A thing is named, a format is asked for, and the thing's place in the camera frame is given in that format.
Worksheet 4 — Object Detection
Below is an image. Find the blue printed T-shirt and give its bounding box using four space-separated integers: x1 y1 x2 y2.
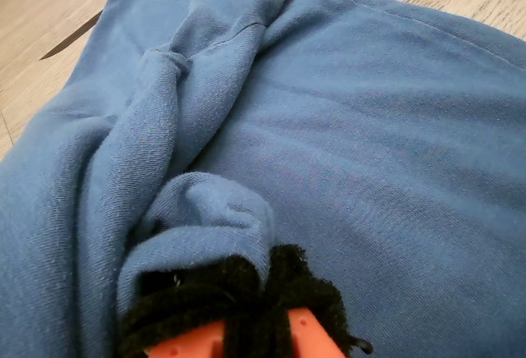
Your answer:
0 0 526 358

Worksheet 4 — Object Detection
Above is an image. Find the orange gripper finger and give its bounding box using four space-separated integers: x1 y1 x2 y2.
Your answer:
118 253 272 358
262 244 374 358

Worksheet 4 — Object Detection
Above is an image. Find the wooden table cable hatch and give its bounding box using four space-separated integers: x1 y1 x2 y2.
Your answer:
38 8 106 63

